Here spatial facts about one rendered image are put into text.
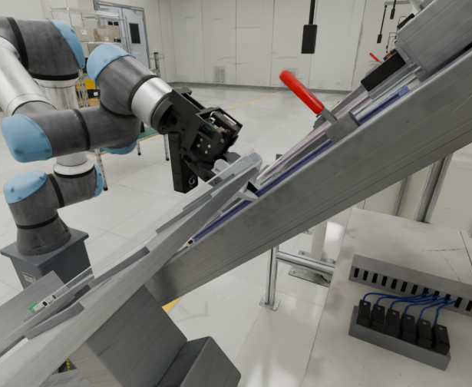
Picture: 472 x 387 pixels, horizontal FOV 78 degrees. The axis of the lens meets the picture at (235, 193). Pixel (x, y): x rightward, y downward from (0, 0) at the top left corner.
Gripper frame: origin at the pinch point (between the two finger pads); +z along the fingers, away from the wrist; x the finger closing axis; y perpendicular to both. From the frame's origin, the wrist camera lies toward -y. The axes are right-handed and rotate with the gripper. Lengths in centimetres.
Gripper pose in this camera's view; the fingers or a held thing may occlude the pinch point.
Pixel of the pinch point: (254, 196)
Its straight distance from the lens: 47.4
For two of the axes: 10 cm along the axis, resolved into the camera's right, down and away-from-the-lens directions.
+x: 4.5, -4.0, 8.0
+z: 7.7, 6.3, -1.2
